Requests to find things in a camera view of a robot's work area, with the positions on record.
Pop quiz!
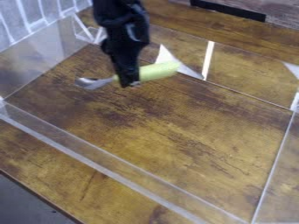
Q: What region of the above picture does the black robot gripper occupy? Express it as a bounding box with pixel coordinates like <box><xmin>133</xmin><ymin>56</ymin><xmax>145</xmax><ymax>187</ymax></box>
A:
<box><xmin>97</xmin><ymin>11</ymin><xmax>149</xmax><ymax>88</ymax></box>

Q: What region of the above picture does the green handled metal spoon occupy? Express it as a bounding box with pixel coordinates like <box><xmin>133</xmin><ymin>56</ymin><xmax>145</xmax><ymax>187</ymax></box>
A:
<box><xmin>74</xmin><ymin>61</ymin><xmax>181</xmax><ymax>90</ymax></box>

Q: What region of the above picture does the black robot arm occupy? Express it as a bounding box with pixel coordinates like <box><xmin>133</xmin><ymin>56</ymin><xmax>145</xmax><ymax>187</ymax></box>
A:
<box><xmin>91</xmin><ymin>0</ymin><xmax>150</xmax><ymax>88</ymax></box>

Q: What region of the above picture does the black bar in background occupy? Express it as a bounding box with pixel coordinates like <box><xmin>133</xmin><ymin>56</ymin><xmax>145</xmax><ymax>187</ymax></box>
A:
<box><xmin>189</xmin><ymin>0</ymin><xmax>266</xmax><ymax>22</ymax></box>

